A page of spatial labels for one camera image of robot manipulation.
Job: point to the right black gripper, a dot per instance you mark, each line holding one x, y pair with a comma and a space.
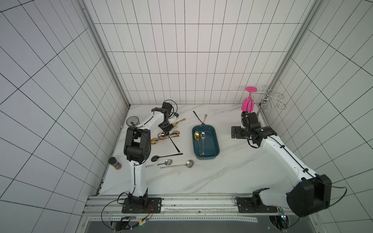
238, 132

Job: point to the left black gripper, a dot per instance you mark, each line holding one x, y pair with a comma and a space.
166, 130

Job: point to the rainbow gold spoon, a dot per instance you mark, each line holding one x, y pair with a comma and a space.
197, 138

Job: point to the teal plastic storage box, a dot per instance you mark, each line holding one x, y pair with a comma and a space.
212, 148

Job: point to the silver plain spoon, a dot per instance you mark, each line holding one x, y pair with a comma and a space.
203, 136

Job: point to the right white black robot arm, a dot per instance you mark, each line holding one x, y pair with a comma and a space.
310, 192

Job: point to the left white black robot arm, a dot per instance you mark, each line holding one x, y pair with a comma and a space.
137, 149

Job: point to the small gold ornate spoon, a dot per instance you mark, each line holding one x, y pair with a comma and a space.
176, 123

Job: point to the rose gold spoon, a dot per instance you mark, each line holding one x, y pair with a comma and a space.
174, 133

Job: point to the small silver spoon front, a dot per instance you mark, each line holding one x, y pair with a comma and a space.
166, 163

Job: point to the large silver spoon front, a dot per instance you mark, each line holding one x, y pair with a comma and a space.
188, 164

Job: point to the pink upside-down wine glass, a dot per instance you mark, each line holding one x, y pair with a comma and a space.
248, 103

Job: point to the chrome glass holder stand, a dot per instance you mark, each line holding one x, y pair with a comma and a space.
268, 99

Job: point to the grey translucent cup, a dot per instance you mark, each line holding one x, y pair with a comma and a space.
133, 122

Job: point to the brown spice jar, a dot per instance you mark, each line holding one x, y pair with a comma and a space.
115, 163

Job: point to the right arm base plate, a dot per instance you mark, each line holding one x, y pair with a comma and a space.
244, 205

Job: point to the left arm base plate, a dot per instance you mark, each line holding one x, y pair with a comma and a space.
154, 205

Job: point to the aluminium rail frame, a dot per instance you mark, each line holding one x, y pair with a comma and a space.
192, 213

